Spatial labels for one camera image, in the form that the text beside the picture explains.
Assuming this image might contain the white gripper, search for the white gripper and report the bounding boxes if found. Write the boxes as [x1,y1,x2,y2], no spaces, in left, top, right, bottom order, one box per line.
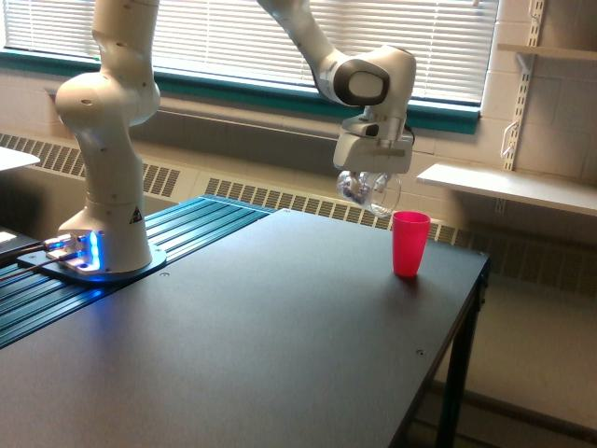
[333,115,413,196]

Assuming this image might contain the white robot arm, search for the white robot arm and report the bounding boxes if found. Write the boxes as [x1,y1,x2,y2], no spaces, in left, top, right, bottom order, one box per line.
[49,1,416,277]

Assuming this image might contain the pink plastic cup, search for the pink plastic cup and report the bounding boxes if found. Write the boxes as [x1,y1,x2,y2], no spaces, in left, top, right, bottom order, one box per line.
[392,211,430,277]

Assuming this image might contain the teal window sill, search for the teal window sill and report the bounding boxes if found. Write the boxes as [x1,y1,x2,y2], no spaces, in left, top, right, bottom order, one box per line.
[1,49,480,135]

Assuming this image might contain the white window blinds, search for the white window blinds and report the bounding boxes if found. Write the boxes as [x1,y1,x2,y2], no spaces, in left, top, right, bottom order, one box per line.
[1,1,498,103]

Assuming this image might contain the black table leg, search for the black table leg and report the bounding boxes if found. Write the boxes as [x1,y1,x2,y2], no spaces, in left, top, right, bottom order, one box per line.
[435,261,491,447]

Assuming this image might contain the beige baseboard radiator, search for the beige baseboard radiator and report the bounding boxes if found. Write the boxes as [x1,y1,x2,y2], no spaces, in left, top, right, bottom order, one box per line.
[1,133,596,297]

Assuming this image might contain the white side table corner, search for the white side table corner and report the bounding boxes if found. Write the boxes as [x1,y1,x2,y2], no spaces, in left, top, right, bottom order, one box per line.
[0,147,40,172]

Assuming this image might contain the blue ridged aluminium platform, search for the blue ridged aluminium platform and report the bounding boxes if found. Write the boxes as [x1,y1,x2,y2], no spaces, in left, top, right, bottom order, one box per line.
[1,195,273,347]

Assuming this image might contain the white lower wall shelf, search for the white lower wall shelf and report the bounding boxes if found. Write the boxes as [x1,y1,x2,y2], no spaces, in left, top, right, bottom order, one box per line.
[417,163,596,217]

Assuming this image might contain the white wall shelf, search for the white wall shelf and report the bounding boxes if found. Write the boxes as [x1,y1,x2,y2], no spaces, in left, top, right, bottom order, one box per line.
[497,43,597,62]
[417,163,596,217]

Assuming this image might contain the white upper wall shelf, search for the white upper wall shelf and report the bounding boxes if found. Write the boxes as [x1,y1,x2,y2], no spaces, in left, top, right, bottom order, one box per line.
[497,43,597,62]

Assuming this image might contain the white slotted shelf rail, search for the white slotted shelf rail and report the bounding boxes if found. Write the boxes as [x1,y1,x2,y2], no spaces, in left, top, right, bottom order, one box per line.
[498,1,546,171]

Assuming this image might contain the black cables at base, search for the black cables at base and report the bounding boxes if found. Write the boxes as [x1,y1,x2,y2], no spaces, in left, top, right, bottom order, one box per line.
[0,240,62,283]

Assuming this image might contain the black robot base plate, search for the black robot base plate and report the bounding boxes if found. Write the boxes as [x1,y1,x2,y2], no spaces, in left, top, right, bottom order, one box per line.
[40,245,167,284]

